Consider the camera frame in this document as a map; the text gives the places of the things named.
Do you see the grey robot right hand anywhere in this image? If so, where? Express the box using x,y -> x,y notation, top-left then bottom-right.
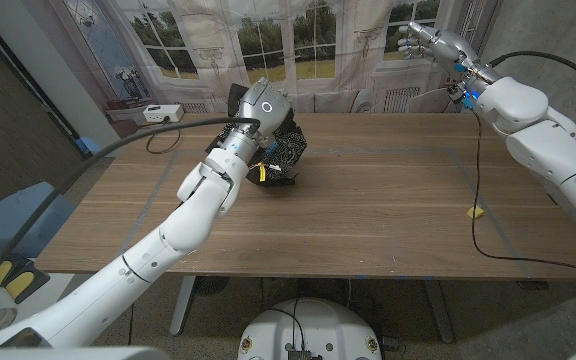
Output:
396,21 -> 503,99

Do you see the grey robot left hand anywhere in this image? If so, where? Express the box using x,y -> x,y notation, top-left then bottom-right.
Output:
220,76 -> 293,164

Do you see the black paisley bandana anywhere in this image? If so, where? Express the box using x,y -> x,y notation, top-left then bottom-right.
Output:
205,82 -> 308,189

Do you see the white power strip box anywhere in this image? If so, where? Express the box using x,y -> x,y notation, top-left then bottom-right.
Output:
142,103 -> 185,124

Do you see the black floor fan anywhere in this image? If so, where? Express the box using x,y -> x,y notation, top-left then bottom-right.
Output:
195,276 -> 232,297

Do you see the grey table leg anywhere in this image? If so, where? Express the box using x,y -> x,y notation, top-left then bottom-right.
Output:
421,279 -> 455,344
169,275 -> 198,337

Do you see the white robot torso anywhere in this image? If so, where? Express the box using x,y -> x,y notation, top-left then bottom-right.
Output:
237,297 -> 383,360

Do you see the blue chair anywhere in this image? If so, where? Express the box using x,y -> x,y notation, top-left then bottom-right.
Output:
0,181 -> 75,261

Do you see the black pedal with yellow pads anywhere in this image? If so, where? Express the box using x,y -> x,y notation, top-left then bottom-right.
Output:
0,255 -> 52,305

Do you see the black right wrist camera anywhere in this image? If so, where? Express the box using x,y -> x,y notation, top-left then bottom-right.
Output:
446,84 -> 475,110

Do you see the black power strip cable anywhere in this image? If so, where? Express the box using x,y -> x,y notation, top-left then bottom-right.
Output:
145,122 -> 183,155

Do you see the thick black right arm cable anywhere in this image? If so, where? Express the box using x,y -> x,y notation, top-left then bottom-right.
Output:
487,50 -> 576,100

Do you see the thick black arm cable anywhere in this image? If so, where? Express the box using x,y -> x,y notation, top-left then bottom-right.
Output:
487,50 -> 576,100
0,116 -> 262,306

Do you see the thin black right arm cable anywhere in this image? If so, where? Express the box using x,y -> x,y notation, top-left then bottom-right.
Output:
470,110 -> 576,279

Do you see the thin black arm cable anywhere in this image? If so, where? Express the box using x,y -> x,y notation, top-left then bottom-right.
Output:
470,110 -> 576,279
126,302 -> 136,347

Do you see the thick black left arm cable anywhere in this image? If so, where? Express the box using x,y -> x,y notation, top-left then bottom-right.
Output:
0,116 -> 262,306

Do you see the thin black torso cable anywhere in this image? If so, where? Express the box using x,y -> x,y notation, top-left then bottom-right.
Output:
266,297 -> 305,351

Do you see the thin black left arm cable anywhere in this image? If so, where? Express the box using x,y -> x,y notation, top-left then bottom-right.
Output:
126,302 -> 136,347

